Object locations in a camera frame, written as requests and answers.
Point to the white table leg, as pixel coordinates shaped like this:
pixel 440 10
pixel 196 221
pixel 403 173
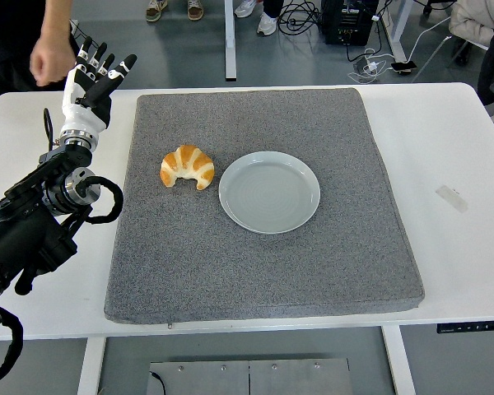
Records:
pixel 399 362
pixel 90 366

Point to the person's white shoe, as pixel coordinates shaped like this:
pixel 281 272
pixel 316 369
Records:
pixel 245 8
pixel 267 24

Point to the grey fabric mat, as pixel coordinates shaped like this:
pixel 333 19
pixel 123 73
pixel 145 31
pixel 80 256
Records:
pixel 251 267

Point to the white desk foot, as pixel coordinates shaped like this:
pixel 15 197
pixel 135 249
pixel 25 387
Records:
pixel 73 29

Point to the golden croissant bread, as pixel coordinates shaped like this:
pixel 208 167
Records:
pixel 185 160

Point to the grey power adapter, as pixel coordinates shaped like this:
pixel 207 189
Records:
pixel 361 66

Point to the grey metal plate with screws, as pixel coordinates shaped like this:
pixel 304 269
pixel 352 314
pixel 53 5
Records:
pixel 247 376

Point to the phone with orange edge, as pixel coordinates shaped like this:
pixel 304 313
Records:
pixel 404 67

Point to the beige jacket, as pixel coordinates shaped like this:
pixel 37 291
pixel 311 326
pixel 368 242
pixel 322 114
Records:
pixel 477 20

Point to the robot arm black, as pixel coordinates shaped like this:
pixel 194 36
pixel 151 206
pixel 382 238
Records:
pixel 24 243

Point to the white slanted desk leg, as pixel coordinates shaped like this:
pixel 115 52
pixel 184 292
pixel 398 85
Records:
pixel 393 29

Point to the grey round plate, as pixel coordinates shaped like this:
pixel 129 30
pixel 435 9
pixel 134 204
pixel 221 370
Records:
pixel 267 193

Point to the person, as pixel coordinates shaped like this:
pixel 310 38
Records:
pixel 4 33

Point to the person's hand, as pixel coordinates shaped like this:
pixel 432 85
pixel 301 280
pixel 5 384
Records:
pixel 51 61

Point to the white desk leg post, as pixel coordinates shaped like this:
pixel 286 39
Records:
pixel 229 41

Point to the black computer case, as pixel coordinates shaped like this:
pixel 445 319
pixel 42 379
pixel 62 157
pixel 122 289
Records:
pixel 348 22

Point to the person's legs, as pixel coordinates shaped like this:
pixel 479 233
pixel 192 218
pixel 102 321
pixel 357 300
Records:
pixel 272 6

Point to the clear tape piece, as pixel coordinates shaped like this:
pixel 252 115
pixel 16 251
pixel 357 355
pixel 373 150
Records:
pixel 450 198

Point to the person's brown shoe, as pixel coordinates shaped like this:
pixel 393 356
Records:
pixel 155 11
pixel 194 10

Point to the black table control panel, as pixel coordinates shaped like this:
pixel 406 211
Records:
pixel 473 327

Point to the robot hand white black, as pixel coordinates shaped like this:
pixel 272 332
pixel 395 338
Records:
pixel 82 115

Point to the person's forearm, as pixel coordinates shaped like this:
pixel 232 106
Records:
pixel 55 20

